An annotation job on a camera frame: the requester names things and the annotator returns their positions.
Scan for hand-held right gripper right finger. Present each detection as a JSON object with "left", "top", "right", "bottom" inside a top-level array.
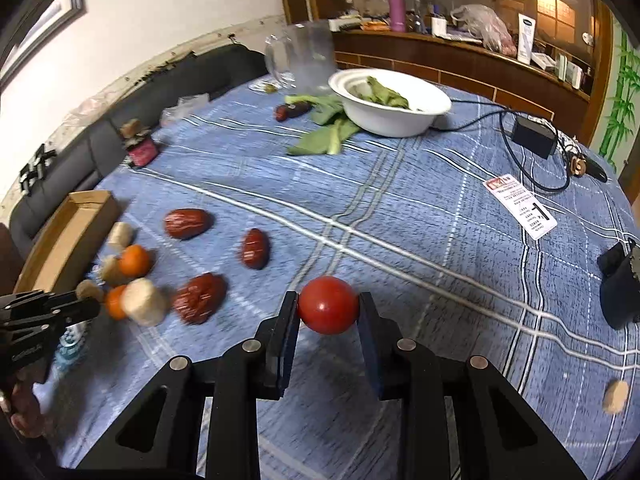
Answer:
[{"left": 357, "top": 292, "right": 587, "bottom": 480}]

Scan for black cloth pouch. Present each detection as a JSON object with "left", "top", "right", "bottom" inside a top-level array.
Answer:
[{"left": 597, "top": 240, "right": 640, "bottom": 331}]

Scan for green leaves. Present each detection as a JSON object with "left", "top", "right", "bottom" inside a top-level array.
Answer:
[{"left": 350, "top": 76, "right": 413, "bottom": 111}]

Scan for black power adapter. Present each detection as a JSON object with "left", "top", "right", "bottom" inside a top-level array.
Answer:
[{"left": 511, "top": 116, "right": 558, "bottom": 158}]

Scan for white paper label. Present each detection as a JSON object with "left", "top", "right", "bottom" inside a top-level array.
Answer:
[{"left": 484, "top": 174, "right": 558, "bottom": 241}]

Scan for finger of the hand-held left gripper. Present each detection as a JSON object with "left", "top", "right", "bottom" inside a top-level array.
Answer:
[
  {"left": 0, "top": 299, "right": 101, "bottom": 335},
  {"left": 0, "top": 290, "right": 76, "bottom": 313}
]

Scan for dark jar with cork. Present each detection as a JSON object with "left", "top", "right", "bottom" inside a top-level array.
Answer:
[{"left": 120, "top": 119, "right": 158, "bottom": 168}]

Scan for blue plaid tablecloth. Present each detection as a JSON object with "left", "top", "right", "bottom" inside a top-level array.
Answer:
[{"left": 47, "top": 72, "right": 640, "bottom": 480}]

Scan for pink and white plastic bag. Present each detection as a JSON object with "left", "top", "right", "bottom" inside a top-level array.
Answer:
[{"left": 450, "top": 4, "right": 516, "bottom": 56}]

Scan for green bamboo wall sticker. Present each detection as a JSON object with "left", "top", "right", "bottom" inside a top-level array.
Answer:
[{"left": 597, "top": 25, "right": 640, "bottom": 171}]

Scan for purple bottle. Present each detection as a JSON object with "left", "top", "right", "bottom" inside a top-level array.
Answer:
[{"left": 386, "top": 0, "right": 407, "bottom": 33}]

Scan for framed picture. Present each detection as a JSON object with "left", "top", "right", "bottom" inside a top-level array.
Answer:
[{"left": 0, "top": 0, "right": 88, "bottom": 91}]

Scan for green leafy vegetable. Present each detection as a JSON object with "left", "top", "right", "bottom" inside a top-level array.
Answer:
[{"left": 286, "top": 92, "right": 361, "bottom": 157}]

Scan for red tomato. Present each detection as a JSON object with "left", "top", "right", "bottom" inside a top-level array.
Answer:
[{"left": 297, "top": 276, "right": 360, "bottom": 335}]

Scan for black sofa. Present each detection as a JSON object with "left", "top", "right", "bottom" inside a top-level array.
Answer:
[{"left": 7, "top": 42, "right": 268, "bottom": 261}]

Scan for tall white carton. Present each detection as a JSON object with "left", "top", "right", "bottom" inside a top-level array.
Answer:
[{"left": 516, "top": 12, "right": 537, "bottom": 65}]

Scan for clear glass pitcher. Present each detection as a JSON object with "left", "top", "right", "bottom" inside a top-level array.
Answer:
[{"left": 263, "top": 20, "right": 338, "bottom": 93}]

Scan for black cable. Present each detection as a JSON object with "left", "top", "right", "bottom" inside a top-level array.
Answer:
[{"left": 432, "top": 102, "right": 571, "bottom": 193}]

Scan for cardboard box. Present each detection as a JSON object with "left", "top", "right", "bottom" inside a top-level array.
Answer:
[{"left": 20, "top": 190, "right": 121, "bottom": 296}]

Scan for black clips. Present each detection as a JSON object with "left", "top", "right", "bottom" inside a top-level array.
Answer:
[{"left": 19, "top": 144, "right": 58, "bottom": 196}]

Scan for white bowl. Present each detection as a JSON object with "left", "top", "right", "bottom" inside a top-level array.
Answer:
[{"left": 327, "top": 67, "right": 453, "bottom": 138}]

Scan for large red date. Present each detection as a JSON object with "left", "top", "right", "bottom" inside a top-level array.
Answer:
[
  {"left": 171, "top": 272, "right": 228, "bottom": 326},
  {"left": 241, "top": 228, "right": 271, "bottom": 271},
  {"left": 164, "top": 208, "right": 215, "bottom": 241}
]

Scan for person's left hand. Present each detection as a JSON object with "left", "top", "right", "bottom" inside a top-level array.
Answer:
[{"left": 0, "top": 379, "right": 47, "bottom": 441}]

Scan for small orange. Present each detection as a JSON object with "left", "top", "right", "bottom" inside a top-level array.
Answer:
[
  {"left": 104, "top": 284, "right": 130, "bottom": 321},
  {"left": 118, "top": 244, "right": 152, "bottom": 281}
]

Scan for wooden cabinet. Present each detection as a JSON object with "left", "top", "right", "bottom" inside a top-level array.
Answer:
[{"left": 275, "top": 0, "right": 613, "bottom": 146}]

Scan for clear plastic bag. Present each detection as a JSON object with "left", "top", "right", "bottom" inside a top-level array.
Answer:
[{"left": 160, "top": 94, "right": 211, "bottom": 128}]

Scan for black tool with brown knob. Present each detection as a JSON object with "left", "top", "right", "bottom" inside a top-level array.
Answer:
[{"left": 565, "top": 152, "right": 608, "bottom": 183}]

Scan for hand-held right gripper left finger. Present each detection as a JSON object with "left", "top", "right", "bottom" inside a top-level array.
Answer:
[{"left": 92, "top": 290, "right": 301, "bottom": 480}]

